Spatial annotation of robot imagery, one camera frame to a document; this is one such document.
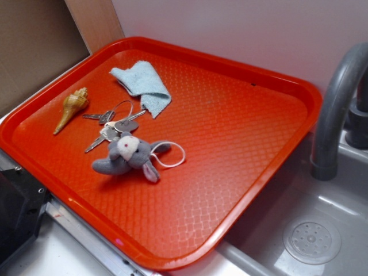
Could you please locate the silver key bunch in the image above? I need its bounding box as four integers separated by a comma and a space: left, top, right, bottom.
83, 101, 146, 153

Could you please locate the brown cardboard panel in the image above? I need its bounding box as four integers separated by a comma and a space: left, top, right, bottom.
1, 1, 89, 116

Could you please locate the light blue cloth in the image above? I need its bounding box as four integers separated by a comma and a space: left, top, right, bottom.
110, 60, 171, 119

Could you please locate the orange plastic tray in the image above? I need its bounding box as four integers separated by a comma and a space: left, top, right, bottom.
1, 37, 322, 271

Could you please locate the gray plastic faucet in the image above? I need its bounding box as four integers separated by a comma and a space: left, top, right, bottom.
310, 42, 367, 181

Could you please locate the gray plush animal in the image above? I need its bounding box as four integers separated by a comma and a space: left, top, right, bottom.
91, 132, 186, 183

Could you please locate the black metal bracket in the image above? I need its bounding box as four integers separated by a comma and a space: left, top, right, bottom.
1, 166, 49, 267

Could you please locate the tan spiral seashell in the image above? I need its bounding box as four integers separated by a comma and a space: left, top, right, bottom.
53, 87, 89, 135

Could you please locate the gray plastic sink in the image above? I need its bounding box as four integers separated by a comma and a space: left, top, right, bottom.
217, 136, 367, 275

